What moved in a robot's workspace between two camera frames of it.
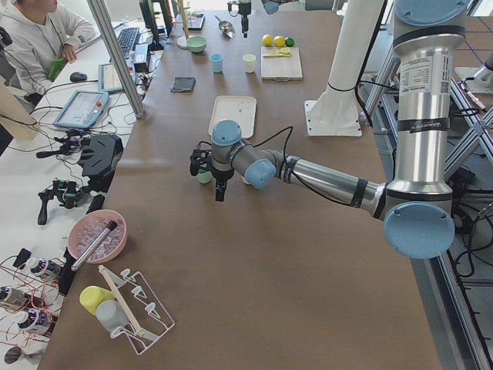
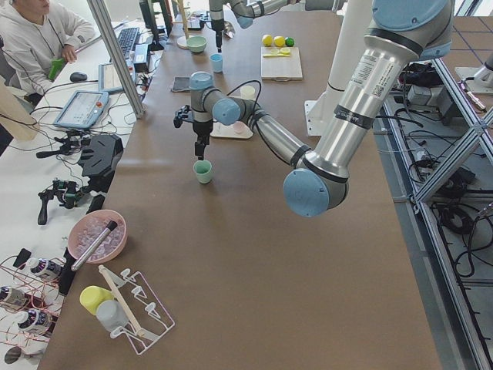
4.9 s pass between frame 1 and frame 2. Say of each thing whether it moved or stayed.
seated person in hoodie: stayed
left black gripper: moved
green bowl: stayed
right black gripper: moved
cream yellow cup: moved
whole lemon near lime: stayed
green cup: stayed
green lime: stayed
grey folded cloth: stayed
